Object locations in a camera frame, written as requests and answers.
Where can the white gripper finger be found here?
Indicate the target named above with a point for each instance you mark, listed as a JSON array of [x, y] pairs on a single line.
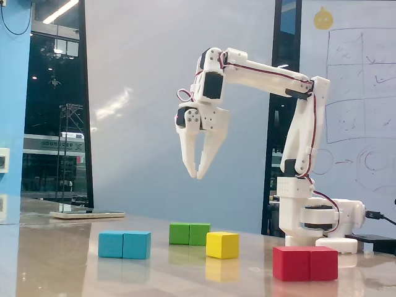
[[188, 148], [212, 148]]

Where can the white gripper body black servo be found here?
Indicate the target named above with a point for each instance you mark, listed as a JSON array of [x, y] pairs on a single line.
[[214, 120]]

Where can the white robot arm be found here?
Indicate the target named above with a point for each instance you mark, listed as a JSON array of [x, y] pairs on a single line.
[[263, 74]]

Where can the green wooden block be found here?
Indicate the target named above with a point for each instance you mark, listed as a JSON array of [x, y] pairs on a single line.
[[188, 234]]

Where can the small yellow wooden cube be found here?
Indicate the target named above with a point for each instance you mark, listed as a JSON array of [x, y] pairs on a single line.
[[222, 246]]

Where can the blue wooden block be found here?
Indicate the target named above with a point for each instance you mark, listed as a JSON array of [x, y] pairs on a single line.
[[123, 244]]

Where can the red wooden block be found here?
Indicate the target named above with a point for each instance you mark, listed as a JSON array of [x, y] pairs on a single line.
[[304, 264]]

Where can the flat wooden board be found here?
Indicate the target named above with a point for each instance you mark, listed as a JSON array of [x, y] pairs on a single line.
[[86, 215]]

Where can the white banner with lettering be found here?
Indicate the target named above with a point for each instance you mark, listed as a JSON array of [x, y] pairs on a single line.
[[52, 144]]

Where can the whiteboard with marker drawings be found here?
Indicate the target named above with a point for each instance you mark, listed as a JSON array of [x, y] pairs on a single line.
[[355, 92]]

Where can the yellow round sticker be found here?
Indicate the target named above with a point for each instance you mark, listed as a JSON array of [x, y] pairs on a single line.
[[323, 20]]

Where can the ceiling light strip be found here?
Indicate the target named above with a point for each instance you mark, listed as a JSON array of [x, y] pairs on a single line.
[[62, 10]]

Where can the black flat box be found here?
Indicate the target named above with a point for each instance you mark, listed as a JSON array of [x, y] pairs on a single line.
[[380, 242]]

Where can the black door frame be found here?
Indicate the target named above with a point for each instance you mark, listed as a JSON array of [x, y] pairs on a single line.
[[275, 46]]

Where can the black window frame post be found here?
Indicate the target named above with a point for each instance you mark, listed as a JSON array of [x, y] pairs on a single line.
[[86, 123]]

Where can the white wall box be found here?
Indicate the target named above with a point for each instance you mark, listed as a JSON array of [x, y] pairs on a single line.
[[4, 154]]

